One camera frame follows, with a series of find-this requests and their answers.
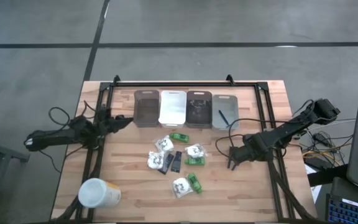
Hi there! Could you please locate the white packet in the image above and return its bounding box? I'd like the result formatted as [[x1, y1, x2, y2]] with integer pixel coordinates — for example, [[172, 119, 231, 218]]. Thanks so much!
[[185, 142, 208, 159], [147, 151, 166, 170], [172, 177, 194, 199], [154, 135, 175, 153]]

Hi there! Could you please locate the translucent smoky plastic bin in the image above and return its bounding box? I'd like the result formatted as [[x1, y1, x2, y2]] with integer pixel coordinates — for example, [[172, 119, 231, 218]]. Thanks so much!
[[134, 90, 160, 128]]

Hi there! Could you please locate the white plastic bin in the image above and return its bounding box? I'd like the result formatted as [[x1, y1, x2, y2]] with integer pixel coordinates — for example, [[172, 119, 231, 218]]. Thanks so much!
[[158, 90, 187, 129]]

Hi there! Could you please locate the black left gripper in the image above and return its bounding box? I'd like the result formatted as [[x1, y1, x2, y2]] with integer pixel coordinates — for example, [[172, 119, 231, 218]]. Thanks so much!
[[96, 108, 135, 135]]

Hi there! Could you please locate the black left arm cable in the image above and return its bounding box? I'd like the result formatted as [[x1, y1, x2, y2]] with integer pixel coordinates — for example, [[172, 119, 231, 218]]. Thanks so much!
[[47, 106, 74, 131]]

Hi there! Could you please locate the dark blue toothpaste tube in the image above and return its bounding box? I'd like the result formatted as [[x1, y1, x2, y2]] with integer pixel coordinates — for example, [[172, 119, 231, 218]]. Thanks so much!
[[157, 152, 175, 175], [170, 151, 183, 174]]

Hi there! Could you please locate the black cable tangle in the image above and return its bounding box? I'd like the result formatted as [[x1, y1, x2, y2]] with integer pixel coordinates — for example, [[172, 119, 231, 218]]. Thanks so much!
[[306, 130, 354, 150]]

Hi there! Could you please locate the green travel bottle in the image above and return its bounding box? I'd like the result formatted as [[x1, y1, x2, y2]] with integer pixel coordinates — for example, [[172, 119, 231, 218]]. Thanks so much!
[[187, 172, 203, 194], [169, 133, 190, 144], [184, 157, 206, 166]]

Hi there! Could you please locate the blue backlit keyboard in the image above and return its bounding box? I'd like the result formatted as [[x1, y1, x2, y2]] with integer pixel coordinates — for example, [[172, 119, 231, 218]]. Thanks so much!
[[326, 195, 358, 224]]

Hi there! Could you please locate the light grey plastic bin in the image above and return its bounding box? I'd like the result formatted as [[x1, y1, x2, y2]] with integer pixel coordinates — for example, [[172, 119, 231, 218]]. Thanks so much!
[[211, 94, 240, 131]]

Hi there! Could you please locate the dark grey plastic bin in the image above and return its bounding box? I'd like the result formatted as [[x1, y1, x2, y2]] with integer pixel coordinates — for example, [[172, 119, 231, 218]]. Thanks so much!
[[185, 90, 213, 129]]

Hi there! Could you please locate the black power brick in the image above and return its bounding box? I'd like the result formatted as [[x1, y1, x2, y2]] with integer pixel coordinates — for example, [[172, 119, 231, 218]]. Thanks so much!
[[305, 156, 332, 171]]

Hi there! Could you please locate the white and yellow canister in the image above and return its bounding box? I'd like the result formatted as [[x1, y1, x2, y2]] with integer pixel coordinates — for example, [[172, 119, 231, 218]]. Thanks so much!
[[78, 177, 122, 209]]

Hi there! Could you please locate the yellow cable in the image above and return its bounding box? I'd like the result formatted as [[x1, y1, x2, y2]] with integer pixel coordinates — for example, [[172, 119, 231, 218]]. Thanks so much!
[[301, 150, 343, 166]]

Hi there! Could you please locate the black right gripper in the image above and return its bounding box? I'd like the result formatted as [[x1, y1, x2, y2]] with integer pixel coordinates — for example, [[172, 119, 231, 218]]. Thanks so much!
[[227, 134, 265, 171]]

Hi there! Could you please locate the black aluminium rig frame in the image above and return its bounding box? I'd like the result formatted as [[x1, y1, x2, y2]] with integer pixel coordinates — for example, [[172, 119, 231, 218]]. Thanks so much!
[[50, 74, 318, 223]]

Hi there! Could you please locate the thin dark stick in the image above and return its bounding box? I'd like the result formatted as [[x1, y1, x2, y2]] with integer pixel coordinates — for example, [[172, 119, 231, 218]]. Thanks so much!
[[218, 110, 229, 128]]

